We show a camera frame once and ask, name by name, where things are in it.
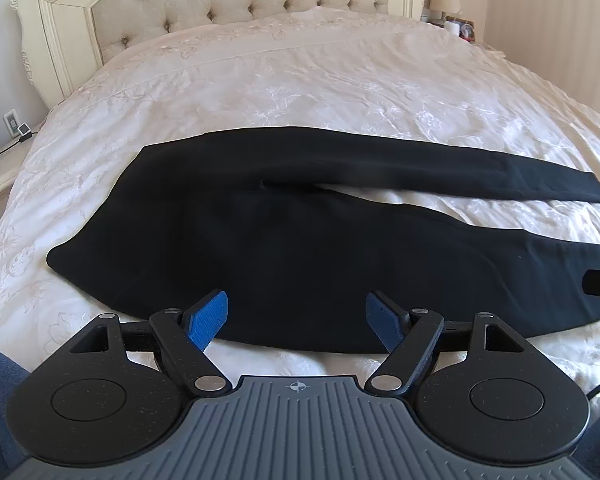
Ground black pants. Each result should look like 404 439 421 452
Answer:
47 127 600 353

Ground small charger cube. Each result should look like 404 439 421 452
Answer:
18 122 32 142

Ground framed photo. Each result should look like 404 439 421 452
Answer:
458 20 476 44

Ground cream tufted headboard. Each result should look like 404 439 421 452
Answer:
10 0 422 107

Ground black charger cable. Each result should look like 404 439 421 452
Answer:
0 135 28 158

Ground white wall outlet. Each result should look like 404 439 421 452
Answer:
3 108 20 138

